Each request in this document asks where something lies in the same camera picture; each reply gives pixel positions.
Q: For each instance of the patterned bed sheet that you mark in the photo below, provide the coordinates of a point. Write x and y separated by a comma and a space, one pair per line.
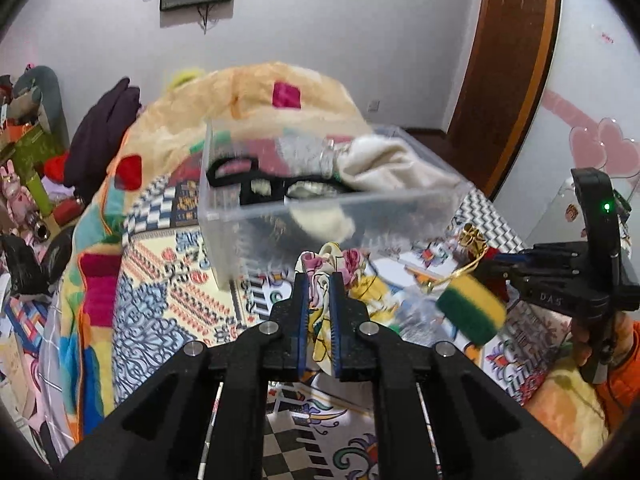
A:
175, 305

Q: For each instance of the cream knitted cloth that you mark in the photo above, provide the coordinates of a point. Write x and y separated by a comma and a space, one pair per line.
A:
385, 165

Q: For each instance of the pink heart wall sticker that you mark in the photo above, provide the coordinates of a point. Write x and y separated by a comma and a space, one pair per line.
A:
600, 140

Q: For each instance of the dark purple garment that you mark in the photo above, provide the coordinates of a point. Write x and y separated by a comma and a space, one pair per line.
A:
102, 132

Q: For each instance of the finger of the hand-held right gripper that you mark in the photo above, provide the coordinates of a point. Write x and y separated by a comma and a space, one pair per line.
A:
517, 259
505, 282

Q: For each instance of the green bottle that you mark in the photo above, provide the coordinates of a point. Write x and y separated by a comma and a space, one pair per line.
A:
37, 192

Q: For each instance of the peach plush cloth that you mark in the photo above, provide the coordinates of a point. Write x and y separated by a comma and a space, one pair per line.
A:
560, 395

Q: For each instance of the floral print cloth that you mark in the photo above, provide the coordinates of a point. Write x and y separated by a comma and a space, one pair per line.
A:
320, 272

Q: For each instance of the person's right hand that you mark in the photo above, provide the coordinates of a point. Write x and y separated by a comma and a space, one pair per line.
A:
581, 345

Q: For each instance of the clear plastic storage box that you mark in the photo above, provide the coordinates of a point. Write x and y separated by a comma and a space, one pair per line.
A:
280, 230

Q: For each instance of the green and yellow striped sponge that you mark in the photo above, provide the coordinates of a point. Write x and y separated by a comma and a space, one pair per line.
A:
470, 312

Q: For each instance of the white wall socket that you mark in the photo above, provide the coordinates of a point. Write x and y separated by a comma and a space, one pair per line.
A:
372, 106

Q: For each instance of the brown wooden door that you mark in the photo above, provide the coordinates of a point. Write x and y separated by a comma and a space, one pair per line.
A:
505, 60

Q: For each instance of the pink bunny toy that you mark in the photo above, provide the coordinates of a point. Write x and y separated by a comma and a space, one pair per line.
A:
12, 187

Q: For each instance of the person's right forearm orange sleeve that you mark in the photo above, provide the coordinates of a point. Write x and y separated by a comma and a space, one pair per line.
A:
625, 390

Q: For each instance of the gold tassel ornament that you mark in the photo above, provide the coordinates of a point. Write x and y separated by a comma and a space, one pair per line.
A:
472, 240

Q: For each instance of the grey green plush toy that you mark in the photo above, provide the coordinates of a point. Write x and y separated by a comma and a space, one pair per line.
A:
42, 97

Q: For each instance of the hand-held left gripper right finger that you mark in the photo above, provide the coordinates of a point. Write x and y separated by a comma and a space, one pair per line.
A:
336, 332

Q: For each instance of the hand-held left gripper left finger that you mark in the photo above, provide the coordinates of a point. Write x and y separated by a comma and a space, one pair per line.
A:
300, 330

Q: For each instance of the orange plush patchwork blanket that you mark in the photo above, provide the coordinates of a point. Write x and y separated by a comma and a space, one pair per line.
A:
240, 95

